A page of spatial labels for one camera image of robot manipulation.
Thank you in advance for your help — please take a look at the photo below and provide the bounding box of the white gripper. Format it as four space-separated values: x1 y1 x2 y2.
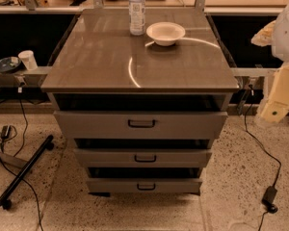
251 4 289 124

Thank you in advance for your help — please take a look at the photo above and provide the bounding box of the grey bottom drawer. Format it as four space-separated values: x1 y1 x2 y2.
87 178 202 193

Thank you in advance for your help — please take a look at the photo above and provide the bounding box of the grey drawer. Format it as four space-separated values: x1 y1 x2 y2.
87 178 202 193
74 149 212 168
54 111 227 140

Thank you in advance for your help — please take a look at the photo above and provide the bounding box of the grey drawer cabinet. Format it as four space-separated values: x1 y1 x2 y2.
41 8 239 181

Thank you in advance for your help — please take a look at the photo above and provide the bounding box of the grey middle drawer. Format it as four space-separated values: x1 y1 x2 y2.
74 149 212 168

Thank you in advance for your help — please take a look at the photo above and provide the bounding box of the grey top drawer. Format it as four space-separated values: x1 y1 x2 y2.
54 111 227 140

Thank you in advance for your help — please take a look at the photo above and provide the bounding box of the white paper bowl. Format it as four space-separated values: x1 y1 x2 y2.
146 22 185 46

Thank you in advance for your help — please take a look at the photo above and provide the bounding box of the black power adapter right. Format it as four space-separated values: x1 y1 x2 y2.
262 186 277 214

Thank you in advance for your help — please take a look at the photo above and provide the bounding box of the clear plastic water bottle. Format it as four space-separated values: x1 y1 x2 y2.
128 0 145 36

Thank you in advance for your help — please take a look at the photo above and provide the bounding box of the white paper cup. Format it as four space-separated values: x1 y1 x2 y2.
18 50 38 70

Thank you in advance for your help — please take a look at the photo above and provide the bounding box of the dark blue bowl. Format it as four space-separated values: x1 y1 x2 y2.
0 57 21 73

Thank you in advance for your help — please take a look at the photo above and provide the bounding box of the black adapter left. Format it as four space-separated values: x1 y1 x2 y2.
0 125 11 141

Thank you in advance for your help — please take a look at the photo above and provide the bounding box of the black power cable right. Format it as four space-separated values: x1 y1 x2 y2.
243 86 282 188

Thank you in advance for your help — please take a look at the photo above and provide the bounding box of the black cable left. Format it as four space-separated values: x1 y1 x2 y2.
0 87 44 231

